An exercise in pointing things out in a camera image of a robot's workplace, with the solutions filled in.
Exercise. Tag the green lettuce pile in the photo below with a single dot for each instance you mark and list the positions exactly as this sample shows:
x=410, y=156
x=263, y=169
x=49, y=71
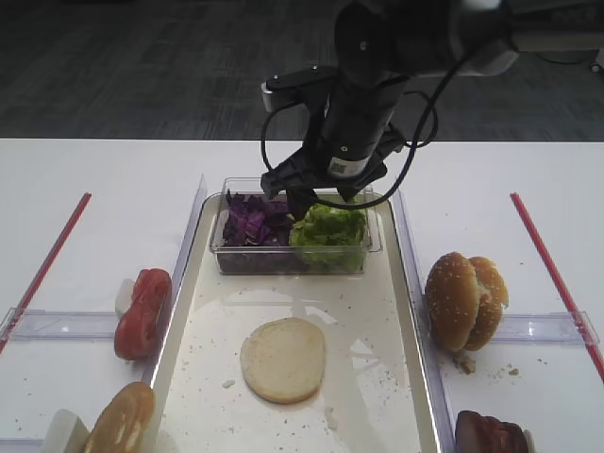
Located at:
x=330, y=240

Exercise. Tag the clear plastic salad container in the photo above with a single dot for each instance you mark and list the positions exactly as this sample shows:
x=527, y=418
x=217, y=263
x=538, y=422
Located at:
x=371, y=242

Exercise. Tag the dark red meat patties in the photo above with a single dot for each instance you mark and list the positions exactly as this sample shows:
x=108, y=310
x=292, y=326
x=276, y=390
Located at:
x=475, y=433

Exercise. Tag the right upper acrylic crossbar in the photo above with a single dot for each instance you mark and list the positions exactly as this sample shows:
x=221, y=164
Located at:
x=565, y=328

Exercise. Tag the white block behind bun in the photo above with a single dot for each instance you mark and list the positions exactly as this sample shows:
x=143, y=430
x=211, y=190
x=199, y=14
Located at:
x=66, y=434

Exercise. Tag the left red strip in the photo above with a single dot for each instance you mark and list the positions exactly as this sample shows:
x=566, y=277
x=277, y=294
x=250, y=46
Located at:
x=37, y=280

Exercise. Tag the red strip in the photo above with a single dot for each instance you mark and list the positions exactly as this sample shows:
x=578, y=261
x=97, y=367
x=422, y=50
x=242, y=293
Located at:
x=557, y=283
x=37, y=280

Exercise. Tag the white block behind meat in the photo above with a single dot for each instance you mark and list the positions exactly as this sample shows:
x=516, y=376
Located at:
x=529, y=441

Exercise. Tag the bottom bun half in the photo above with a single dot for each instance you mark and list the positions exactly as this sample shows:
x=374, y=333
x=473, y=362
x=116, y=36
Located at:
x=284, y=361

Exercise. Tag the metal serving tray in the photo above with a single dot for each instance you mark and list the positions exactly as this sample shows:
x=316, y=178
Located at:
x=371, y=398

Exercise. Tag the sesame bun top front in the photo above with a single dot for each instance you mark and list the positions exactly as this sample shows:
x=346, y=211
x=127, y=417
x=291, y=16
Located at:
x=452, y=298

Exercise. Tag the sesame bun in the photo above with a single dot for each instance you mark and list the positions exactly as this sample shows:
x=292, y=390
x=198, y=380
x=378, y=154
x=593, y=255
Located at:
x=452, y=298
x=493, y=299

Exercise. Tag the left lower acrylic crossbar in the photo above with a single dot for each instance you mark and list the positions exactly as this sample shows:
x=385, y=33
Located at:
x=20, y=446

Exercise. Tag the purple cabbage pieces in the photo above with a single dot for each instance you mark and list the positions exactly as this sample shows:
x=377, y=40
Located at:
x=254, y=222

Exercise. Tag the right long acrylic divider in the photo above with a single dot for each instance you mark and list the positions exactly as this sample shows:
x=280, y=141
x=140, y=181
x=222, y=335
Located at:
x=441, y=432

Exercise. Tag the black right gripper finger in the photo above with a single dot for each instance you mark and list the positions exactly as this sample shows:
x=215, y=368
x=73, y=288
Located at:
x=351, y=195

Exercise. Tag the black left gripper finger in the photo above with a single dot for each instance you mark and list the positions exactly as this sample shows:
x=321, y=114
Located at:
x=299, y=202

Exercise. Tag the right red strip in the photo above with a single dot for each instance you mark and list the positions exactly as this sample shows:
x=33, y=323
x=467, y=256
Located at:
x=557, y=283

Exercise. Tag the sesame bun top rear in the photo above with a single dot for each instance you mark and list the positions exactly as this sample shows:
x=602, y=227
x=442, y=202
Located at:
x=493, y=299

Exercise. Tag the toasted bun bottom standing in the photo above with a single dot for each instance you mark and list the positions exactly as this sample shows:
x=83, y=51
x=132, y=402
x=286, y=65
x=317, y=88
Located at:
x=122, y=424

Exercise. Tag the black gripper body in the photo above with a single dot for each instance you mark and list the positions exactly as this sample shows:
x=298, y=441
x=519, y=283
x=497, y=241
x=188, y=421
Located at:
x=344, y=144

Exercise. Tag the white block behind tomato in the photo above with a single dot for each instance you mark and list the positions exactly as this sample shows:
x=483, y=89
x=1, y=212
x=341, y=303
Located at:
x=123, y=299

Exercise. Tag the left upper acrylic crossbar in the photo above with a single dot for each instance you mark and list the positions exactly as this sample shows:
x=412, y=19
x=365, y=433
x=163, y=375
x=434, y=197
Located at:
x=47, y=325

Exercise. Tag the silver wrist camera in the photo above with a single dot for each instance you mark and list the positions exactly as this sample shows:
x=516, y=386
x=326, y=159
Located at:
x=309, y=87

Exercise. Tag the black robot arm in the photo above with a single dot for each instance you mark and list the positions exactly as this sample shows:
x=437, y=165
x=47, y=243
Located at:
x=380, y=46

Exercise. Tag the acrylic crossbar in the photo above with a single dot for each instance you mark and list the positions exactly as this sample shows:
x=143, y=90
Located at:
x=565, y=328
x=47, y=325
x=20, y=446

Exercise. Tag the tomato slices stack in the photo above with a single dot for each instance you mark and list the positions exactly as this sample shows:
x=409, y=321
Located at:
x=137, y=331

